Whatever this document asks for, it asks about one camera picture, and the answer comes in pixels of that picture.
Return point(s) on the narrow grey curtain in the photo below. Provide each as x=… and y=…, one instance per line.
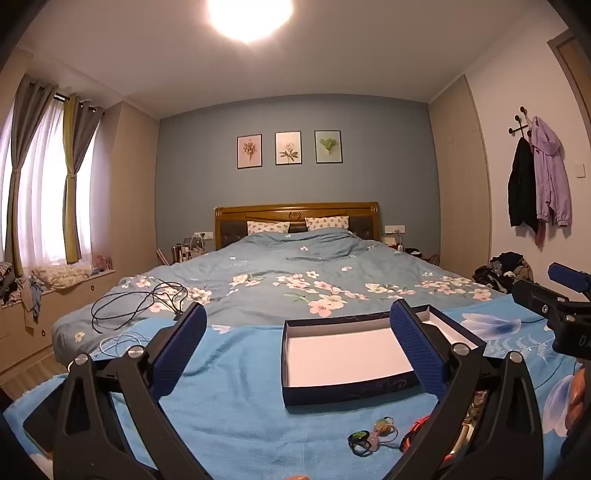
x=85, y=134

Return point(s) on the wooden bed headboard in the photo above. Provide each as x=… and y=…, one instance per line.
x=231, y=221

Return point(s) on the cluttered nightstand with bottles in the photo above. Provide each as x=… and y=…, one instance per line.
x=187, y=253

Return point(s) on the purple jacket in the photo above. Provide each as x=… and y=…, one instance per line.
x=551, y=175

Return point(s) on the person's left hand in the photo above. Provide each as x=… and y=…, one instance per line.
x=297, y=477

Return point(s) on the framed green leaf picture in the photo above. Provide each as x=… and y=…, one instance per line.
x=328, y=146

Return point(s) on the bright blue floral blanket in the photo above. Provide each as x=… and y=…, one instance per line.
x=240, y=415

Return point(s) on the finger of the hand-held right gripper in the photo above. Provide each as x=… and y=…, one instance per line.
x=570, y=277
x=538, y=300

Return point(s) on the dark nightstand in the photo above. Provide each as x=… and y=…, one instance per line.
x=418, y=254

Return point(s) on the white light switch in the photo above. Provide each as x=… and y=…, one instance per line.
x=580, y=170

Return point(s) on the wooden window bench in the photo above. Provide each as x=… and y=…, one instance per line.
x=64, y=309

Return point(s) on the black jacket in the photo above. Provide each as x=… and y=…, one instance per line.
x=521, y=184

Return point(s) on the person's right hand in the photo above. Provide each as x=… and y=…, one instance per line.
x=582, y=401

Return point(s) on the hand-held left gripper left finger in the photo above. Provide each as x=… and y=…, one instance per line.
x=184, y=346

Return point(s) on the white sheer curtain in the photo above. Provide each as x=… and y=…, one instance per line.
x=44, y=207

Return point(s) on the hanging blue cloth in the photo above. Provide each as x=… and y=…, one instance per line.
x=36, y=300

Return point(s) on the pile of dark clothes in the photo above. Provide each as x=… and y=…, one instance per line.
x=505, y=272

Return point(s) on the black wall coat rack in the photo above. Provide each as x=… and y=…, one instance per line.
x=521, y=121

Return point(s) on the grey-blue floral duvet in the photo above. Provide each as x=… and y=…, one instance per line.
x=277, y=267

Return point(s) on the white patterned pillow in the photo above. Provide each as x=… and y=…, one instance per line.
x=268, y=227
x=328, y=223

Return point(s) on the dark blue shallow box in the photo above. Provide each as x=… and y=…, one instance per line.
x=341, y=350

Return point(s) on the wooden door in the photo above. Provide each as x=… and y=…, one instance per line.
x=575, y=69

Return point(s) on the white wall socket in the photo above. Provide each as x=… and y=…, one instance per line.
x=203, y=236
x=395, y=229

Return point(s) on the black curtain rod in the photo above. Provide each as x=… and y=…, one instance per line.
x=60, y=97

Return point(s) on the framed pink flower picture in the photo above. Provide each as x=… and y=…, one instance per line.
x=249, y=151

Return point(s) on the round ceiling lamp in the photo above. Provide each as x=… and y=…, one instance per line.
x=249, y=16

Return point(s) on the folded floral quilt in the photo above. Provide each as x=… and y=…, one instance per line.
x=60, y=277

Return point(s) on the wide grey curtain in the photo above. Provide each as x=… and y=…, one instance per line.
x=30, y=129

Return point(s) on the beige wardrobe beside coat rack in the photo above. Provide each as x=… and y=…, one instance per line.
x=459, y=184

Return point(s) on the beige wardrobe beside window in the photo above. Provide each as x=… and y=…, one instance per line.
x=134, y=194

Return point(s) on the small pink fan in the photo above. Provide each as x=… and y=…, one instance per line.
x=102, y=264

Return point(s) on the framed white flower picture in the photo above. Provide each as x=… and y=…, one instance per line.
x=288, y=148

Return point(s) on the olive green curtain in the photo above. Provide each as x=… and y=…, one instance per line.
x=70, y=152

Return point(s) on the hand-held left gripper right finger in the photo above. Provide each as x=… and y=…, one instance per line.
x=415, y=350

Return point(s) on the pile of patterned clothes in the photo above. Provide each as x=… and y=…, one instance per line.
x=10, y=286

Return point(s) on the dark red cloth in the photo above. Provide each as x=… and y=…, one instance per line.
x=540, y=235

